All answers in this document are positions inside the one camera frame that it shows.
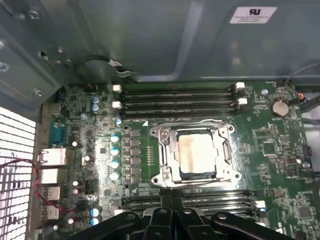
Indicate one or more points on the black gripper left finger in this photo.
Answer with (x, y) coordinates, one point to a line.
(160, 225)

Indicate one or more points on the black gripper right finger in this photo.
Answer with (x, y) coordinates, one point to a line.
(192, 225)

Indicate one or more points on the metal socket cover frame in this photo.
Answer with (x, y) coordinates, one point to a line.
(221, 166)

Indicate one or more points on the CPU with silver top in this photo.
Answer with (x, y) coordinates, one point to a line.
(197, 155)

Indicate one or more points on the CPU socket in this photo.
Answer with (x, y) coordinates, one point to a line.
(167, 160)

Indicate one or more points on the RAM slot white clips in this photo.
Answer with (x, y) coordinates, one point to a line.
(175, 90)
(215, 202)
(175, 104)

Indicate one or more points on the round can capacitor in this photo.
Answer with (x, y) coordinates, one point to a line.
(114, 164)
(95, 221)
(114, 138)
(114, 175)
(95, 212)
(95, 100)
(115, 151)
(95, 107)

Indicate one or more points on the green motherboard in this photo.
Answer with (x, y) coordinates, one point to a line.
(140, 140)

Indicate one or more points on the silver rear I/O port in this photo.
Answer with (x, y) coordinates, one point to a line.
(52, 157)
(50, 213)
(52, 175)
(51, 193)

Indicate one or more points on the blue serial port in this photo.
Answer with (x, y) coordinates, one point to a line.
(58, 133)

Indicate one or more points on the round coin cell battery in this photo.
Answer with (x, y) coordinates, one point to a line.
(279, 108)

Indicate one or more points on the open black PC case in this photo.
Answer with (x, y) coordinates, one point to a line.
(150, 37)

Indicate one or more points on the white certification sticker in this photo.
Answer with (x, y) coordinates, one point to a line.
(252, 15)

